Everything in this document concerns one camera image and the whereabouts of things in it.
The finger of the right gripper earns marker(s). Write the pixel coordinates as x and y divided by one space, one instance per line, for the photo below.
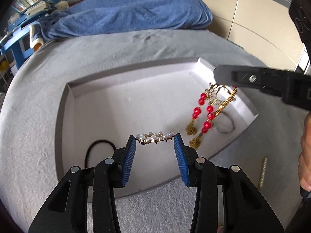
267 80

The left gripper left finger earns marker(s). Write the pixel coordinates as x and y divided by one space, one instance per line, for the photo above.
65 209

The blue desk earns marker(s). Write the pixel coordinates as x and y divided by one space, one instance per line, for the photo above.
21 29

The stack of papers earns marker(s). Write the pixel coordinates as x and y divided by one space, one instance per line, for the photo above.
39 7

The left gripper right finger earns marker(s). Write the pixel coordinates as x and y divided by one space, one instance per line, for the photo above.
244 208

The red bead gold jewelry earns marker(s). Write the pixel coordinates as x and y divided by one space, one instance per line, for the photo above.
217 97

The thin silver bangle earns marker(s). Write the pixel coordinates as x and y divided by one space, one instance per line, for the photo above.
224 124

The blue folded blanket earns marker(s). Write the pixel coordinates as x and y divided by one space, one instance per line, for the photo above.
94 17

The white plush toy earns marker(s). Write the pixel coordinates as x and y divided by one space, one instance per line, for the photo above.
62 5

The grey bed cover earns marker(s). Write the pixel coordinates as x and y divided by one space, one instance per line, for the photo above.
28 115

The grey shallow cardboard box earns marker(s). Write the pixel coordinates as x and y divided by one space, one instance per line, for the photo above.
135 99

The person's right hand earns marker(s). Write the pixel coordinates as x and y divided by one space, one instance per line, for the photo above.
304 166

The cream twisted hair clip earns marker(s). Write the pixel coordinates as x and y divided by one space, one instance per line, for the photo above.
262 173

